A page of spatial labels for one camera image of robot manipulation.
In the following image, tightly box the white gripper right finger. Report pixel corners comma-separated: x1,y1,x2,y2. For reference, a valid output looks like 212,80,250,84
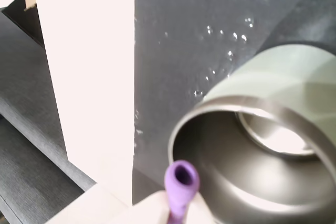
183,194,220,224

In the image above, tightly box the purple ribbed pen grip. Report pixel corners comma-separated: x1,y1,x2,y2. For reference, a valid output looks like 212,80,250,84
163,159,201,224

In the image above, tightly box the dark grey table mat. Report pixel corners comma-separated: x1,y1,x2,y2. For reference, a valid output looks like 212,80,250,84
132,0,336,206

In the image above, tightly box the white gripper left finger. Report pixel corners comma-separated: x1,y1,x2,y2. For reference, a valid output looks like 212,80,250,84
47,183,172,224

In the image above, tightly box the pale green steel cup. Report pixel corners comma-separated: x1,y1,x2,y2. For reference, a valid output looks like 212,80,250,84
167,44,336,224

